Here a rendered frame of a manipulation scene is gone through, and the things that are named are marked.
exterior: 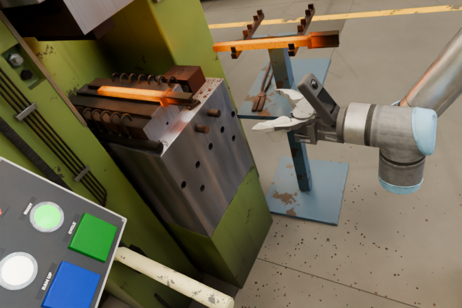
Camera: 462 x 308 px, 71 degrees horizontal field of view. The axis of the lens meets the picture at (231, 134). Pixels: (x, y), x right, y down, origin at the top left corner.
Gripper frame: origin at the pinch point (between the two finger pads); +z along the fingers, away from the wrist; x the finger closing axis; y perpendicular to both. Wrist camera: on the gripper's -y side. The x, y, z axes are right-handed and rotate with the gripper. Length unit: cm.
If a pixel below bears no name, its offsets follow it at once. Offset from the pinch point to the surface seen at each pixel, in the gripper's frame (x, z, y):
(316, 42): 36.8, -1.6, 3.8
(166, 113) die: -2.7, 33.0, 4.6
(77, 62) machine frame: 8, 81, -6
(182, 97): -1.0, 24.8, -1.2
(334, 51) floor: 189, 41, 100
